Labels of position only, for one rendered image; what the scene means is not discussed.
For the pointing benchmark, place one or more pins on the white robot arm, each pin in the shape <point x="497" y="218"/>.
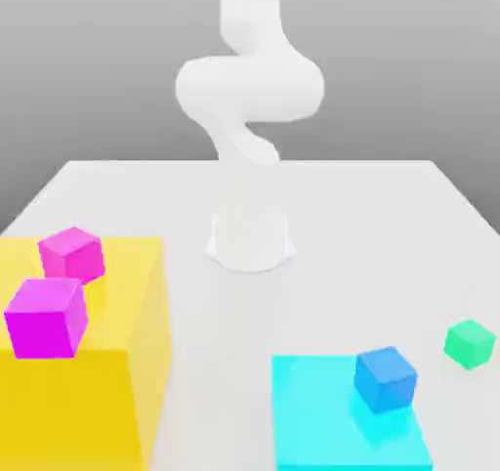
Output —
<point x="250" y="88"/>

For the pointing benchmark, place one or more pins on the small magenta cube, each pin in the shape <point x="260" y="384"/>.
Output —
<point x="72" y="254"/>
<point x="43" y="318"/>

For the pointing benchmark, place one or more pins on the small blue cube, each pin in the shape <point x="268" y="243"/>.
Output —
<point x="384" y="381"/>

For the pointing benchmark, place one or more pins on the small green cube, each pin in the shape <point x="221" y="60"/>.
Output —
<point x="468" y="344"/>

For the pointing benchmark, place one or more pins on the large cyan box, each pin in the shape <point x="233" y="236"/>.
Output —
<point x="324" y="420"/>

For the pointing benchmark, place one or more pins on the large yellow box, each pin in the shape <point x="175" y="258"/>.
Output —
<point x="66" y="408"/>

